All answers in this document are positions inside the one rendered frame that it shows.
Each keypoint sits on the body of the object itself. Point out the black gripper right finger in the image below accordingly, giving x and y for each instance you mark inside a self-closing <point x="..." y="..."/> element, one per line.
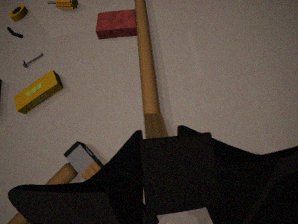
<point x="245" y="180"/>

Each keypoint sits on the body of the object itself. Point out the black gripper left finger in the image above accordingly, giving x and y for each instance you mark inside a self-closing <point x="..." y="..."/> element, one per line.
<point x="113" y="195"/>

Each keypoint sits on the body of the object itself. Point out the yellow rectangular block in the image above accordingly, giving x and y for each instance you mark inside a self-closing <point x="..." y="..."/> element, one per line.
<point x="37" y="92"/>

